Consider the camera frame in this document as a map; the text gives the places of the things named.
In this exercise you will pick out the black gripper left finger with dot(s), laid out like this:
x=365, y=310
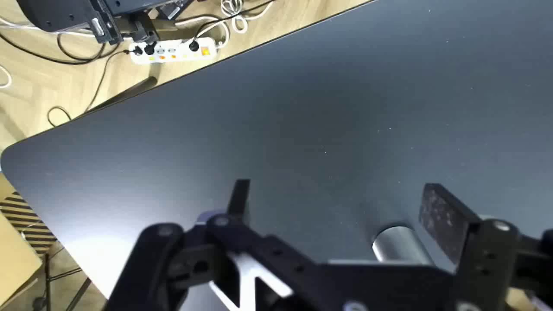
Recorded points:
x=173, y=271

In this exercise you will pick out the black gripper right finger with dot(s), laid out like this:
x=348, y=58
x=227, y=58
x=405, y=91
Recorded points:
x=450, y=226

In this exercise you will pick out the black stand legs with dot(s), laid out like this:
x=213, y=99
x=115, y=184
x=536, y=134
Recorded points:
x=54, y=277

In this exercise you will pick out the slatted wooden panel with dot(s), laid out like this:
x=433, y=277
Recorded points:
x=23, y=219

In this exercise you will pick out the plain cardboard box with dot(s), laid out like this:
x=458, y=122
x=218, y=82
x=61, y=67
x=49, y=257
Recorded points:
x=14, y=265

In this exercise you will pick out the white power strip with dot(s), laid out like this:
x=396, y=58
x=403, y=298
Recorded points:
x=173, y=53

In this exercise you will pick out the black machine housing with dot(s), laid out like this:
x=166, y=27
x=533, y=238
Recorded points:
x=58, y=15

